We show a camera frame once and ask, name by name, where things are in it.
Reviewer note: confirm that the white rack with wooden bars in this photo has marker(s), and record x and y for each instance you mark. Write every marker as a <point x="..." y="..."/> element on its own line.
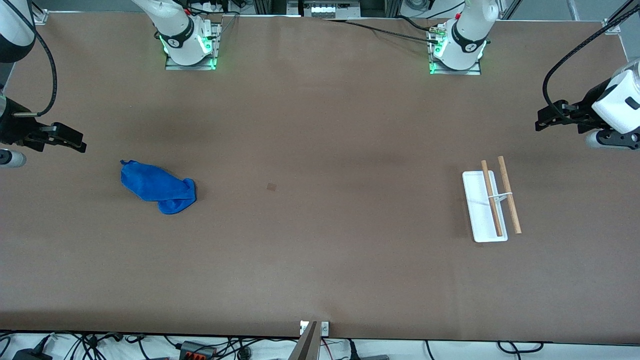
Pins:
<point x="482" y="210"/>

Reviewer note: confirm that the black box with orange connectors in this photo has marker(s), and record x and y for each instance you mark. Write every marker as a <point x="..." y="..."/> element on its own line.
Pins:
<point x="197" y="351"/>

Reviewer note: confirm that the white power strip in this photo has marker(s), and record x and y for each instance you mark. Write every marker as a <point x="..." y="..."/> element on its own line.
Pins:
<point x="325" y="9"/>

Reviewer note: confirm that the black power adapter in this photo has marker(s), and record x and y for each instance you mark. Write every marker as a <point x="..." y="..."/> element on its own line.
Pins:
<point x="31" y="355"/>

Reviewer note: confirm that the blue towel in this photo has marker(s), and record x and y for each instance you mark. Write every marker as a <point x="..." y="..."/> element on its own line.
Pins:
<point x="155" y="185"/>

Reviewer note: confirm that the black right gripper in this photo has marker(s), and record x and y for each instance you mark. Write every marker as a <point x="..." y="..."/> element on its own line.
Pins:
<point x="14" y="131"/>

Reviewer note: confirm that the white post mounting bracket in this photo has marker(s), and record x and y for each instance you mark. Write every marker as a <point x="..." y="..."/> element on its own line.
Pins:
<point x="325" y="328"/>

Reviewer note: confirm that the metal table corner bracket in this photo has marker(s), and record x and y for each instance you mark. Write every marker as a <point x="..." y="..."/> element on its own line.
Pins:
<point x="611" y="26"/>
<point x="40" y="17"/>

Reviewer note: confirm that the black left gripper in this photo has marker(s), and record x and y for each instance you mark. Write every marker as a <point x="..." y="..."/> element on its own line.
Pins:
<point x="590" y="111"/>

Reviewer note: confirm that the aluminium camera post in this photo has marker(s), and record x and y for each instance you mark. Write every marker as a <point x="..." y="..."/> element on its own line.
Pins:
<point x="306" y="345"/>

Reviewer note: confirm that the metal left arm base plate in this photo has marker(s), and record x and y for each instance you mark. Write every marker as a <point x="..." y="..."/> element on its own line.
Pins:
<point x="455" y="72"/>

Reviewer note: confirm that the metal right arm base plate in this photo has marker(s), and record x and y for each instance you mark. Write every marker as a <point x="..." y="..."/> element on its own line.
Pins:
<point x="190" y="67"/>

